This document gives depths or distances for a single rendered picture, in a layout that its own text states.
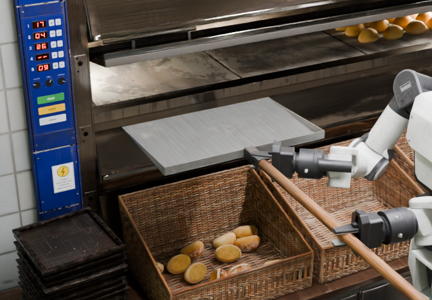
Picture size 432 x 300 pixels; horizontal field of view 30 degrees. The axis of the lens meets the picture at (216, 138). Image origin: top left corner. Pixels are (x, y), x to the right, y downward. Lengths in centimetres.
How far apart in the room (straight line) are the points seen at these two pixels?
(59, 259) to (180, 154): 51
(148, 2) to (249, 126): 54
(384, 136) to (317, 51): 87
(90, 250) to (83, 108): 49
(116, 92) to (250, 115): 54
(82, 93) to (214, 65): 65
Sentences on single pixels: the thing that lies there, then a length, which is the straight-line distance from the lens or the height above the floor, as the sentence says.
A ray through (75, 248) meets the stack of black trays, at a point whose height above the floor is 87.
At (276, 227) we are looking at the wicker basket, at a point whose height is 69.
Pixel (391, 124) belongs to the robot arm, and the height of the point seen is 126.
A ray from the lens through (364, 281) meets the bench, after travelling 302.
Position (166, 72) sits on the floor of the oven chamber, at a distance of 312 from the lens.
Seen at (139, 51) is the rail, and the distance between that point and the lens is 262.
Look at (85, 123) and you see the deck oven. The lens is 281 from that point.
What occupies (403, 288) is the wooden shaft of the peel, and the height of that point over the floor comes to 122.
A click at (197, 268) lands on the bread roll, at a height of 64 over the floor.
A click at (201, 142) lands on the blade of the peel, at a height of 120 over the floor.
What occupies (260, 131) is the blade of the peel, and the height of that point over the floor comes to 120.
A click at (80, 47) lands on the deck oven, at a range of 270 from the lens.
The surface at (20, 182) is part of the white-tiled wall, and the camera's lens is 283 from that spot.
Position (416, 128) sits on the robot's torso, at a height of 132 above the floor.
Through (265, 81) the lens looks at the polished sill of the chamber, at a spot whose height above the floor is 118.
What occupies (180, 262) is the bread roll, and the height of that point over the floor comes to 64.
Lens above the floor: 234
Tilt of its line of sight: 27 degrees down
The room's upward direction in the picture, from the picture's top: straight up
